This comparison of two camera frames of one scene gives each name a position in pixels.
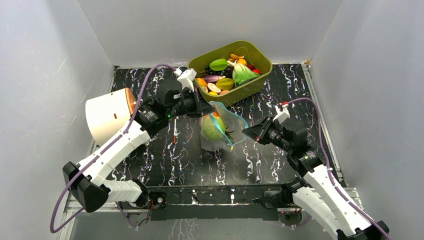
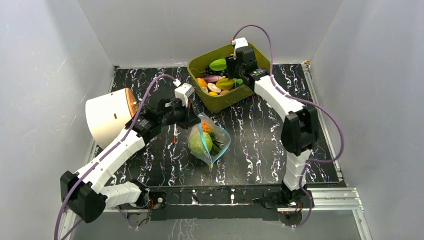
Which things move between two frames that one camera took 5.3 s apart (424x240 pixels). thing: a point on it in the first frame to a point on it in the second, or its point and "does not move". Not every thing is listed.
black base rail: (248, 202) does not move
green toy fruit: (208, 129) to (199, 142)
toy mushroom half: (213, 87) does not move
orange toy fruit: (202, 82) does not move
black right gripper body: (263, 130) to (232, 70)
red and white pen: (174, 136) does not move
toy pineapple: (221, 123) to (217, 142)
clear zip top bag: (222, 130) to (207, 140)
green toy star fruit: (218, 64) does not move
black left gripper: (201, 107) to (190, 119)
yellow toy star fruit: (224, 83) does not move
